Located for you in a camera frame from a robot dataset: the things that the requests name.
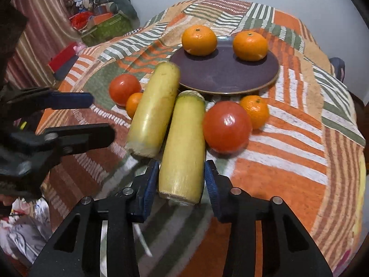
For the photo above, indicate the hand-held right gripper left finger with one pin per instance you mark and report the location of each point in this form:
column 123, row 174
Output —
column 150, row 185

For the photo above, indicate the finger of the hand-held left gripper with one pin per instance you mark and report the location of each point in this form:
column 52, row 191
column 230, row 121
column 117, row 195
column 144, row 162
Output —
column 83, row 138
column 72, row 100

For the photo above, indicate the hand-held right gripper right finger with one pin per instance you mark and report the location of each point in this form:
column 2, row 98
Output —
column 213, row 191

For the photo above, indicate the large red tomato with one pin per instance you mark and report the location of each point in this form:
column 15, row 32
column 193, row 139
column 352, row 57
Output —
column 226, row 127

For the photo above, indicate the small orange mandarin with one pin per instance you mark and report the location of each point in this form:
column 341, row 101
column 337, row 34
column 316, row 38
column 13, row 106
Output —
column 256, row 110
column 133, row 104

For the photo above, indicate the green storage box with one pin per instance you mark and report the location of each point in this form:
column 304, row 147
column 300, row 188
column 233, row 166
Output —
column 106, row 29

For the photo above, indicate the striped patchwork blanket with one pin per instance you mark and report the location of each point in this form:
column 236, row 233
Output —
column 288, row 164

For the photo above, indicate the purple ceramic plate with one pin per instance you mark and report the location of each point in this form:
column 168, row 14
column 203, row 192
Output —
column 224, row 73

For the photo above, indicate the pile of clothes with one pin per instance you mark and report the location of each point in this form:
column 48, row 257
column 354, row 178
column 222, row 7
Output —
column 23, row 233

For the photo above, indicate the red plastic bag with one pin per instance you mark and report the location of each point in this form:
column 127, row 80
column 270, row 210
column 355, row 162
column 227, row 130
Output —
column 80, row 20

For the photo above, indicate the large orange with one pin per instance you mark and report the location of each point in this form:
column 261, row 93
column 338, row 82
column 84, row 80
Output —
column 250, row 46
column 199, row 40

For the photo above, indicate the yellow cloth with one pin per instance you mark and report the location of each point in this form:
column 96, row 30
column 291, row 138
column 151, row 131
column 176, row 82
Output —
column 361, row 193

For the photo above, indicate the yellow corn cob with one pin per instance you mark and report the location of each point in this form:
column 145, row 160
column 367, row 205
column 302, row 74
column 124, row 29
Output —
column 183, row 150
column 152, row 106

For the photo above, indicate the small red tomato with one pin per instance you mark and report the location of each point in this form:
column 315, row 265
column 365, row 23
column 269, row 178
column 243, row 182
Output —
column 124, row 88

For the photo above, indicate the dark blue backpack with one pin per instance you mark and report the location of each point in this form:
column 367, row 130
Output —
column 337, row 67

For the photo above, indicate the striped red curtain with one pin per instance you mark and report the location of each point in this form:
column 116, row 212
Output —
column 37, row 20

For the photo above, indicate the red flat box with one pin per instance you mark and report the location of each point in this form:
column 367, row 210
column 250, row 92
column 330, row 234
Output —
column 62, row 56

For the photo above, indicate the grey plush toy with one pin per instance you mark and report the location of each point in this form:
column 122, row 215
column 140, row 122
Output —
column 124, row 3

